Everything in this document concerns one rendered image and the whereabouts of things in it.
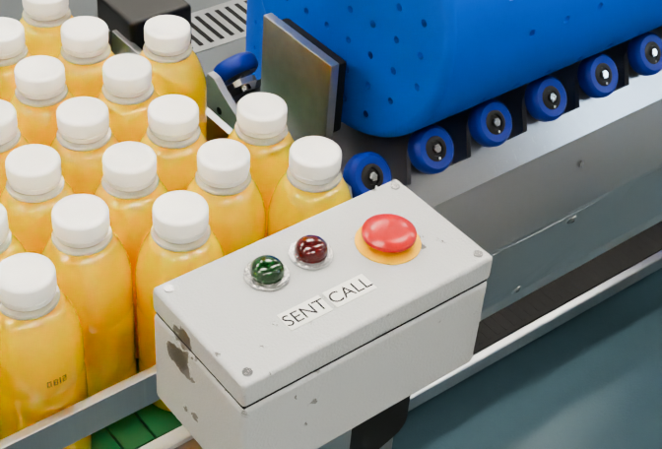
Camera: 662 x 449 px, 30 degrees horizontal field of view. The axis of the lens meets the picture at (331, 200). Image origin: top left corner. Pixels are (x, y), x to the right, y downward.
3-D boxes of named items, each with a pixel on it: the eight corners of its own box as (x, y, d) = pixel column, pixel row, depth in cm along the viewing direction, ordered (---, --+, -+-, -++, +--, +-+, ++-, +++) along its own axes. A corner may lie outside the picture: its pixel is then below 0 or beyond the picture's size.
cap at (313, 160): (345, 183, 92) (347, 163, 90) (294, 187, 91) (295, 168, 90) (333, 152, 94) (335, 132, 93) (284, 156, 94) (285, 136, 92)
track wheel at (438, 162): (448, 116, 112) (435, 119, 114) (411, 132, 110) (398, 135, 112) (464, 162, 113) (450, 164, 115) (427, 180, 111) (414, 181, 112)
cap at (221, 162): (216, 150, 94) (216, 131, 92) (259, 168, 92) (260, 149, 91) (186, 176, 91) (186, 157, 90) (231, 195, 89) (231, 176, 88)
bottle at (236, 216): (209, 288, 105) (211, 133, 95) (276, 319, 103) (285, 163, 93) (164, 336, 101) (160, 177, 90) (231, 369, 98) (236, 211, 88)
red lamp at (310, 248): (334, 258, 80) (336, 244, 79) (307, 271, 78) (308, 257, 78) (313, 239, 81) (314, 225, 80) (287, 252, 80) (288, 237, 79)
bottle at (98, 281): (104, 434, 92) (93, 273, 82) (32, 400, 95) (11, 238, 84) (154, 377, 97) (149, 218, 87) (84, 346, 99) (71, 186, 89)
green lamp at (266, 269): (291, 279, 78) (292, 265, 77) (262, 292, 77) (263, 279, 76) (270, 259, 79) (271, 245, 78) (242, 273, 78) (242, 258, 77)
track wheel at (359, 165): (385, 144, 108) (372, 146, 110) (346, 160, 106) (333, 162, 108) (402, 191, 109) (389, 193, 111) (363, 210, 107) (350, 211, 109)
